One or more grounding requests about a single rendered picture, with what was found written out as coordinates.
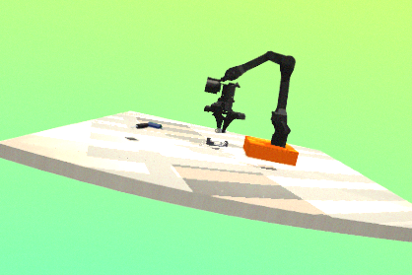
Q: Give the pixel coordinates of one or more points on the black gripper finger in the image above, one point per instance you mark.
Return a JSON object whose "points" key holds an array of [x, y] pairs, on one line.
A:
{"points": [[227, 122], [219, 120]]}

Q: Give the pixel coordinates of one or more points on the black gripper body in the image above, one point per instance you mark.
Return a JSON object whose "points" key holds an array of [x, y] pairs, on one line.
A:
{"points": [[229, 113]]}

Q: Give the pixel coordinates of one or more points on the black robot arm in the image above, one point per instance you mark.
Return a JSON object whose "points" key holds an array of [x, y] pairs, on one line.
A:
{"points": [[279, 117]]}

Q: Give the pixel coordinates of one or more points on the black-handled screwdriver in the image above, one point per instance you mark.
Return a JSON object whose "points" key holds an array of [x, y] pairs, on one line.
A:
{"points": [[141, 125]]}

